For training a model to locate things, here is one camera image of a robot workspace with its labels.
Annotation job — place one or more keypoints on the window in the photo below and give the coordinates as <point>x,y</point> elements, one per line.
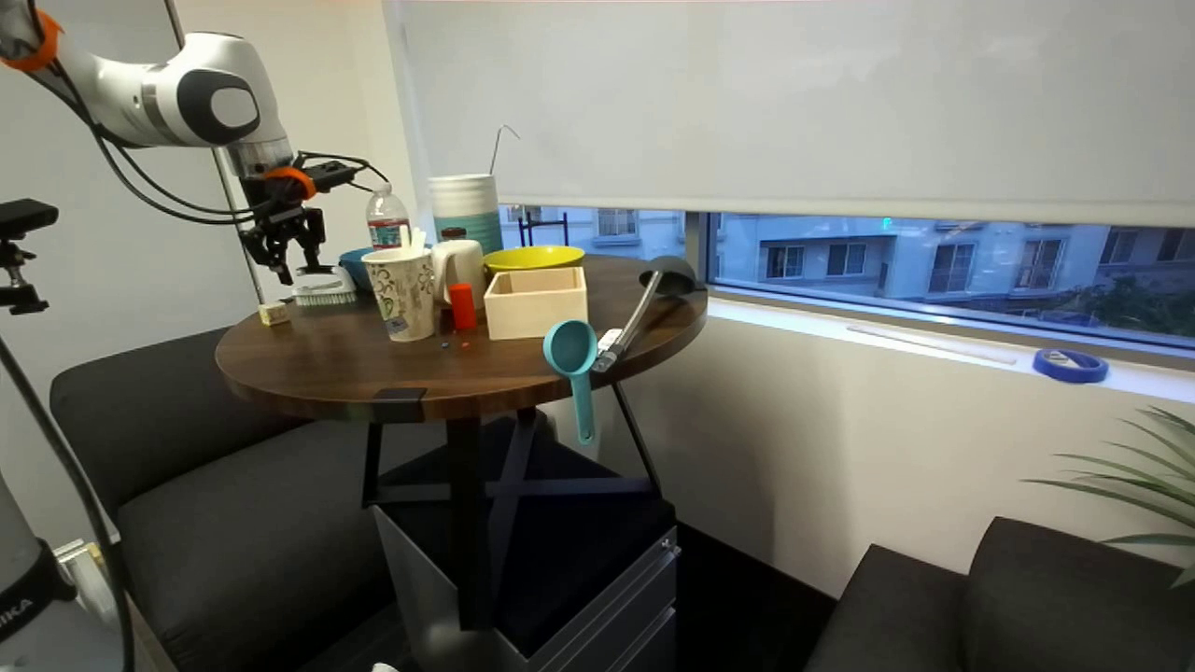
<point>946,267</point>

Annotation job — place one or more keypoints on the white and teal container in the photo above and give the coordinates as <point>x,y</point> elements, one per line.
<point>468,206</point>

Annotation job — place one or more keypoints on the yellow bowl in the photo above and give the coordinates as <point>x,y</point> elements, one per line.
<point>537,259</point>

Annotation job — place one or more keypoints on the white roller blind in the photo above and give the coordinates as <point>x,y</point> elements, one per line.
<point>808,99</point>

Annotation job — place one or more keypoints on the aluminium robot stand frame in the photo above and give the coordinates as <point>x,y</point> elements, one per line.
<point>88,580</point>

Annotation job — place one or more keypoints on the blue tape roll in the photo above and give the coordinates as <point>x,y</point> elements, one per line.
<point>1069,364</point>

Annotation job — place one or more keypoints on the patterned paper cup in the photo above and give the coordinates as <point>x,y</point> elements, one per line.
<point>402,293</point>

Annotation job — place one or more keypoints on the grey plastic bin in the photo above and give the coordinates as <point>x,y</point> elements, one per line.
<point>599,611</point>

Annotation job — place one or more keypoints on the black device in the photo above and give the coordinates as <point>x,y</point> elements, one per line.
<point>25,585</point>

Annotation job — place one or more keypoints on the teal plastic scoop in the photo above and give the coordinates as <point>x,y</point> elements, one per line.
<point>569,347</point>

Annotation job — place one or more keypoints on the dark grey fabric sofa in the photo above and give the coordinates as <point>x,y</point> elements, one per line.
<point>1020,611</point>
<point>235,534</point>

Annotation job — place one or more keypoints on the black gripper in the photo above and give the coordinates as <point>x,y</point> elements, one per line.
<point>284,222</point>

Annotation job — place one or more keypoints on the clear plastic water bottle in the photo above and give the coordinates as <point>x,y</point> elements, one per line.
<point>388,222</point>

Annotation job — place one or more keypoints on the black camera on tripod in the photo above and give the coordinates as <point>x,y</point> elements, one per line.
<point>25,216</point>

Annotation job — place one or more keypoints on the thin blind wand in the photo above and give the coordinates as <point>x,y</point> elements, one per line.
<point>498,142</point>

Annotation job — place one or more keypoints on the green potted plant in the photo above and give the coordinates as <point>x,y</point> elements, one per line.
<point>1145,485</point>

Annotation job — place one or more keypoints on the small white yellow cube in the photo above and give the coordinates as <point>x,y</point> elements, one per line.
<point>273,315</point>

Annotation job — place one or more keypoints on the blue bowl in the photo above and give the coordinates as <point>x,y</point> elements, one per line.
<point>352,261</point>

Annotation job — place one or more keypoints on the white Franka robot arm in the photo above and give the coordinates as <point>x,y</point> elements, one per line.
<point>189,99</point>

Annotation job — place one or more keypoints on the thin grey pole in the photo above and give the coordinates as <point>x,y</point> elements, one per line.
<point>254,281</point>

